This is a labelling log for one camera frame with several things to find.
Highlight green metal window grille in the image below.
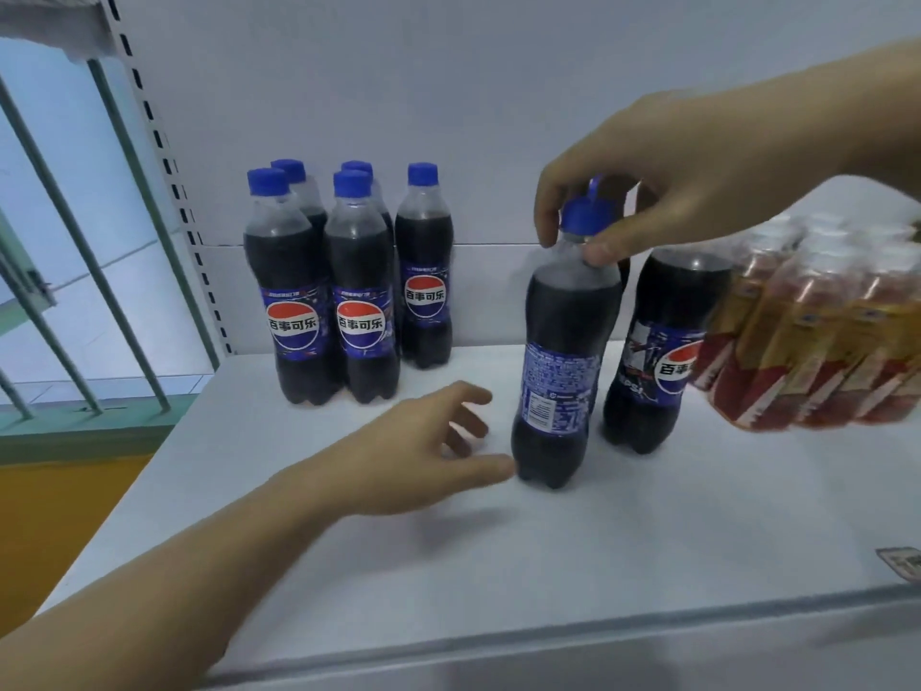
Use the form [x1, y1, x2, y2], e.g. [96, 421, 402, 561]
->
[0, 59, 221, 419]

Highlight blue-capped cola bottle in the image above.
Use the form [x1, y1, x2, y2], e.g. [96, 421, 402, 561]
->
[603, 248, 736, 455]
[586, 174, 641, 418]
[271, 159, 331, 281]
[394, 163, 455, 370]
[511, 194, 624, 490]
[341, 161, 397, 296]
[324, 170, 401, 405]
[243, 168, 341, 407]

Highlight person's right forearm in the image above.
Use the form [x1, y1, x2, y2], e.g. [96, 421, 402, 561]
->
[777, 37, 921, 209]

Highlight person's right hand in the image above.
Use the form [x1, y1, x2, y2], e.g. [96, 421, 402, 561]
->
[534, 70, 808, 269]

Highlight perforated white shelf upright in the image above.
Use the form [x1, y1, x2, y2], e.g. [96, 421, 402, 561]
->
[101, 0, 236, 357]

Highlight person's left forearm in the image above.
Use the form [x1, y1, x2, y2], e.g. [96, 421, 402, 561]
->
[0, 452, 348, 691]

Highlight white metal shelf board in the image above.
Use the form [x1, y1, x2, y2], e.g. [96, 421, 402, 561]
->
[36, 341, 921, 691]

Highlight shrink-wrapped pack of tea bottles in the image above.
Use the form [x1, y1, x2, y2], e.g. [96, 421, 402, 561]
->
[689, 212, 921, 433]

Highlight person's left hand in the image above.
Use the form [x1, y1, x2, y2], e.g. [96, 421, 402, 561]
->
[317, 381, 516, 518]

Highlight shelf price tag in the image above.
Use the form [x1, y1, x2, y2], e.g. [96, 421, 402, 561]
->
[875, 547, 921, 585]

